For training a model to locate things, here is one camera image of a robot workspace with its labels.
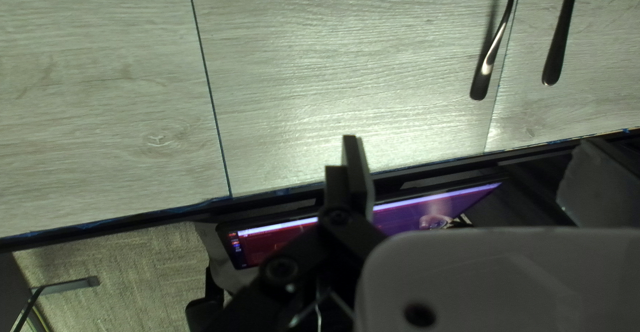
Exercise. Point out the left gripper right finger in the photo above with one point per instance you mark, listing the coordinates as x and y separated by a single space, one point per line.
595 192

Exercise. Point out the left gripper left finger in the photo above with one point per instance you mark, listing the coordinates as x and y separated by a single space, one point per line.
357 182

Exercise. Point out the black spoon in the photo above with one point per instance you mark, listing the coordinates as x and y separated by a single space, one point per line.
492 47

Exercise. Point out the black knife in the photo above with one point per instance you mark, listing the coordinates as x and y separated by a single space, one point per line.
560 37

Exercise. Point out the laptop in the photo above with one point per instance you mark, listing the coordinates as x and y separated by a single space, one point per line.
272 247

